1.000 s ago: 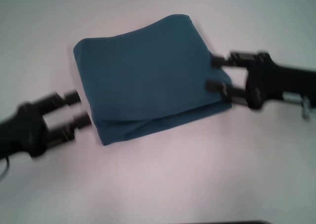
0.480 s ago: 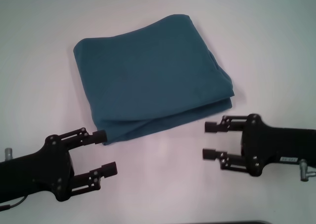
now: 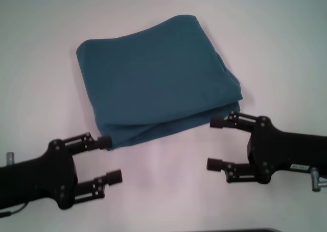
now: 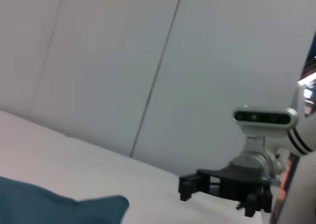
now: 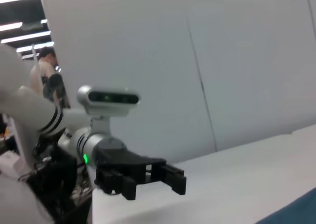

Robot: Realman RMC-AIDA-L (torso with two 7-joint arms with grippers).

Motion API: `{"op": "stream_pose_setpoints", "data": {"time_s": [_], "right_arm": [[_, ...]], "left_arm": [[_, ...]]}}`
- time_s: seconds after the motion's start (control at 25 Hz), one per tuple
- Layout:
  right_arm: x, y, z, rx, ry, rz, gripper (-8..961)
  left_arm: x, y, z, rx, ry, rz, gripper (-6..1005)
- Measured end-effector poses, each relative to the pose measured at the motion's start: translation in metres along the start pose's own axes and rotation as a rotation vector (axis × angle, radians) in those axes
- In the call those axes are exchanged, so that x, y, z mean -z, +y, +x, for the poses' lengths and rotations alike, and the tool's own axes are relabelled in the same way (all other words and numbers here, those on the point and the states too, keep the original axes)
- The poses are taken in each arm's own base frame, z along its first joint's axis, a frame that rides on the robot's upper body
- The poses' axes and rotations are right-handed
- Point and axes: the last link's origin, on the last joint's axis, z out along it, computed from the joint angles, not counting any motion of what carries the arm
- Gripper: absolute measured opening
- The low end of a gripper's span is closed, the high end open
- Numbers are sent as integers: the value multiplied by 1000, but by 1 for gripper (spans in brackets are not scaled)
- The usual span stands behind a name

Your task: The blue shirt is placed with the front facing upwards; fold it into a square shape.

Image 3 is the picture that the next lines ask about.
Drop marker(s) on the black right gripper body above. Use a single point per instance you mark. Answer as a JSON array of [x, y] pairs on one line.
[[286, 152]]

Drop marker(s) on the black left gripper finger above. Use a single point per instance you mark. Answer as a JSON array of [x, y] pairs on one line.
[[102, 142], [113, 177]]

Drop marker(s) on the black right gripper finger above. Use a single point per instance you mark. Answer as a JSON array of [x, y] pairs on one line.
[[215, 164], [219, 122]]

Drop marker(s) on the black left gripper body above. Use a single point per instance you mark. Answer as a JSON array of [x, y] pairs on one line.
[[38, 175]]

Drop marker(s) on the teal T-shirt with pink print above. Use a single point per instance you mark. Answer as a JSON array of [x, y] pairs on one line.
[[158, 83]]

